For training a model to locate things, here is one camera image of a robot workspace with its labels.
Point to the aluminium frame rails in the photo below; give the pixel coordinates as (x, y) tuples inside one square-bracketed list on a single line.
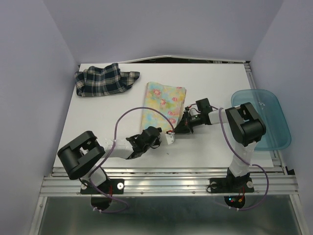
[(176, 177)]

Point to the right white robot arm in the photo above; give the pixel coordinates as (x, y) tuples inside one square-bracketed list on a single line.
[(242, 128)]

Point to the pastel tie-dye skirt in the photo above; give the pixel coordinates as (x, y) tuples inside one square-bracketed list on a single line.
[(167, 103)]

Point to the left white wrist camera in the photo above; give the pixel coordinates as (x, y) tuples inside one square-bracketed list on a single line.
[(169, 138)]

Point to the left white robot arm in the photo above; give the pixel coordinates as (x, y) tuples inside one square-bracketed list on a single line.
[(80, 156)]

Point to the teal plastic bin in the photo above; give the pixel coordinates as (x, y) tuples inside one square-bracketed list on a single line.
[(278, 136)]

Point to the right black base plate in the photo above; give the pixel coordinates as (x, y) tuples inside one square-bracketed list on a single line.
[(230, 186)]

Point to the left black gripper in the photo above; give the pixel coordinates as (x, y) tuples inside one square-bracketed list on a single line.
[(158, 141)]

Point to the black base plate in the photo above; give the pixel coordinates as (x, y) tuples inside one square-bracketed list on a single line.
[(230, 186), (110, 186)]

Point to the navy plaid skirt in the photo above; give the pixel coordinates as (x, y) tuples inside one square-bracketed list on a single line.
[(110, 80)]

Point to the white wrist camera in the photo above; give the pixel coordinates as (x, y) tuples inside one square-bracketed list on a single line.
[(169, 138), (193, 111)]

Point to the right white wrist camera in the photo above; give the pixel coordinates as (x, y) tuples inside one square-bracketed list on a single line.
[(193, 111)]

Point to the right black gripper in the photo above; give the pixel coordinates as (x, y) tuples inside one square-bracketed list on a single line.
[(185, 125)]

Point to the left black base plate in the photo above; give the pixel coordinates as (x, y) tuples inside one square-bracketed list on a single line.
[(110, 186)]

